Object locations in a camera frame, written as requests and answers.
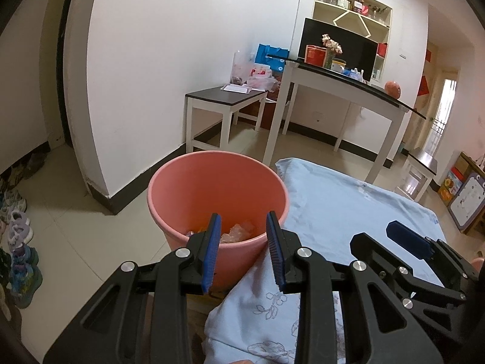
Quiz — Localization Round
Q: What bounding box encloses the small dark-top stool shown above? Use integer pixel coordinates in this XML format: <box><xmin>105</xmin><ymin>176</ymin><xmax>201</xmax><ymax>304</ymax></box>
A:
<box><xmin>394</xmin><ymin>148</ymin><xmax>438</xmax><ymax>201</ymax></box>

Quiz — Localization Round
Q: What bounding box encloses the white door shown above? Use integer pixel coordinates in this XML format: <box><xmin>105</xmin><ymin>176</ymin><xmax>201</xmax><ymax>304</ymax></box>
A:
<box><xmin>420</xmin><ymin>64</ymin><xmax>461</xmax><ymax>156</ymax></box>

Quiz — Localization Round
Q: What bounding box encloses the low dark-top side table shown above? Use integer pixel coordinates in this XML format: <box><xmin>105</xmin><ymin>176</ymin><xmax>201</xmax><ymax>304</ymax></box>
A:
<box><xmin>185</xmin><ymin>86</ymin><xmax>269</xmax><ymax>153</ymax></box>

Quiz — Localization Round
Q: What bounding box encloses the white glass-top table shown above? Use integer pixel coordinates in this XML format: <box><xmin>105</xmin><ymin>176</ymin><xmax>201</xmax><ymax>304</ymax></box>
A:
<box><xmin>265</xmin><ymin>55</ymin><xmax>427</xmax><ymax>184</ymax></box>

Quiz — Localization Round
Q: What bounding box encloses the purple drawing board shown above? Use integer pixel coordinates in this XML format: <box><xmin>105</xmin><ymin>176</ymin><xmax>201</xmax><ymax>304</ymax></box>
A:
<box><xmin>447</xmin><ymin>172</ymin><xmax>485</xmax><ymax>232</ymax></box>

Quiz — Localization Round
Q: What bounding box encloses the colourful cardboard box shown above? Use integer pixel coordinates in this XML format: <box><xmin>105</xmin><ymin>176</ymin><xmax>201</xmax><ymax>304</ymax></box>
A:
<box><xmin>437</xmin><ymin>167</ymin><xmax>465</xmax><ymax>201</ymax></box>

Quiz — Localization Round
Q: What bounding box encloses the clear bubble plastic bag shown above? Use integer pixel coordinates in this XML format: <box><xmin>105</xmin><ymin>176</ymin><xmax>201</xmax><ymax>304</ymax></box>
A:
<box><xmin>218</xmin><ymin>223</ymin><xmax>266</xmax><ymax>244</ymax></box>

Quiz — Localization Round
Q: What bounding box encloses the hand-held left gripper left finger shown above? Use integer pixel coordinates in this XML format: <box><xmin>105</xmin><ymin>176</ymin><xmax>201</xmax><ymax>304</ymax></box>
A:
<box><xmin>42</xmin><ymin>213</ymin><xmax>222</xmax><ymax>364</ymax></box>

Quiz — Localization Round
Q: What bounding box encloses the pink plastic bag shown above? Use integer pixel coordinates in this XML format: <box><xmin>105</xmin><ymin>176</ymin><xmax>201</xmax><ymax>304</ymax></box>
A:
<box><xmin>246</xmin><ymin>72</ymin><xmax>281</xmax><ymax>92</ymax></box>

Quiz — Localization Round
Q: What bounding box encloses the dark red carton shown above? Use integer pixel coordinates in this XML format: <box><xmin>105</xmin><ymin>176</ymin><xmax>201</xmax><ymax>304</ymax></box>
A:
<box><xmin>242</xmin><ymin>99</ymin><xmax>279</xmax><ymax>131</ymax></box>

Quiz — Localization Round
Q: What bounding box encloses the pink plastic bucket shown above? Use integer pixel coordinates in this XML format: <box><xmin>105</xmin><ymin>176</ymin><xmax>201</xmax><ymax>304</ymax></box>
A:
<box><xmin>148</xmin><ymin>151</ymin><xmax>290</xmax><ymax>289</ymax></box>

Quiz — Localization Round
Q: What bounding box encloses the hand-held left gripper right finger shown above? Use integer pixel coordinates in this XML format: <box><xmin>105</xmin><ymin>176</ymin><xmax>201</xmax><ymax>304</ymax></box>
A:
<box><xmin>265</xmin><ymin>210</ymin><xmax>444</xmax><ymax>364</ymax></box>

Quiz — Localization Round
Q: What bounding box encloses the blue shopping bag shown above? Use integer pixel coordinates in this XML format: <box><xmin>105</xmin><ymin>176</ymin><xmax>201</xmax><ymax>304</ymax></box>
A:
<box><xmin>256</xmin><ymin>43</ymin><xmax>290</xmax><ymax>72</ymax></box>

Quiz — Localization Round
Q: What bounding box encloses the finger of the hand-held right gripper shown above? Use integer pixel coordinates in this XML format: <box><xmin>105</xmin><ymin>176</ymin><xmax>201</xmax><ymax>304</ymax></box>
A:
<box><xmin>386</xmin><ymin>220</ymin><xmax>480</xmax><ymax>292</ymax></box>
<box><xmin>349</xmin><ymin>232</ymin><xmax>467</xmax><ymax>308</ymax></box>

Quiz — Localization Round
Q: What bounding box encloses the black monitor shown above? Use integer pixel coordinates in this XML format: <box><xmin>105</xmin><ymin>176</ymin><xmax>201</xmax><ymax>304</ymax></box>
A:
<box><xmin>297</xmin><ymin>18</ymin><xmax>379</xmax><ymax>82</ymax></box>

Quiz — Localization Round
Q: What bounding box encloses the row of shoes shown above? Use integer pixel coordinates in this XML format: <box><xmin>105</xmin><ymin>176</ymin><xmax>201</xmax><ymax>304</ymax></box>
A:
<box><xmin>0</xmin><ymin>152</ymin><xmax>43</xmax><ymax>323</ymax></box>

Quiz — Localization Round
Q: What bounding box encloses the flower bouquet in vase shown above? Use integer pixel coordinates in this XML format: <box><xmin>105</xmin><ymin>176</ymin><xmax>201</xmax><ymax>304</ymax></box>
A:
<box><xmin>322</xmin><ymin>34</ymin><xmax>343</xmax><ymax>69</ymax></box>

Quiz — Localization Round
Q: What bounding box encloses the light blue floral tablecloth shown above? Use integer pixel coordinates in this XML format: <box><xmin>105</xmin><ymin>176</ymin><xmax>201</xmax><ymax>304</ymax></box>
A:
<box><xmin>205</xmin><ymin>157</ymin><xmax>448</xmax><ymax>364</ymax></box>

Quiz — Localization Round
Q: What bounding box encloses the red pomelo fruit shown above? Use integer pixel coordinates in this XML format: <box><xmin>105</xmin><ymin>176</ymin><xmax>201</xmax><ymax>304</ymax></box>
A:
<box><xmin>384</xmin><ymin>80</ymin><xmax>404</xmax><ymax>99</ymax></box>

